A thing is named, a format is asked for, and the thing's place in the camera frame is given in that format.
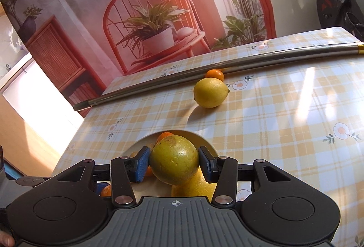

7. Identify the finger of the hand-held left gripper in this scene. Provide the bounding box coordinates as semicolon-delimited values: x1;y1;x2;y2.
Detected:
4;166;25;181

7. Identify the person's left hand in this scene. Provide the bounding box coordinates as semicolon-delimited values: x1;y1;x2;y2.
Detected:
0;230;15;247

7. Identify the yellow-green round citrus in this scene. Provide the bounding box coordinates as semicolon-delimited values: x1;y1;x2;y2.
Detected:
149;135;200;186

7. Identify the large yellow lemon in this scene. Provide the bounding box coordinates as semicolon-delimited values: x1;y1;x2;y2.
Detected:
193;78;230;109

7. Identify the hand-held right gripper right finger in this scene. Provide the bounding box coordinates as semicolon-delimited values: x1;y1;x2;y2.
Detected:
198;145;292;209

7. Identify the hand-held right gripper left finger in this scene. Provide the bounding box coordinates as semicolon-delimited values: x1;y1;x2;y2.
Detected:
58;146;151;208

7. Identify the beige plate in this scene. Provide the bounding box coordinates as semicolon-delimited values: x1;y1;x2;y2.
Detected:
121;129;220;200

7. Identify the steel pole with gold end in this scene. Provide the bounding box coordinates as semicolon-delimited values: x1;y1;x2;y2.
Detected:
73;41;364;112

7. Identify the printed room scene backdrop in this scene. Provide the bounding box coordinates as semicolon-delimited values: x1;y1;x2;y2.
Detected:
0;0;278;120

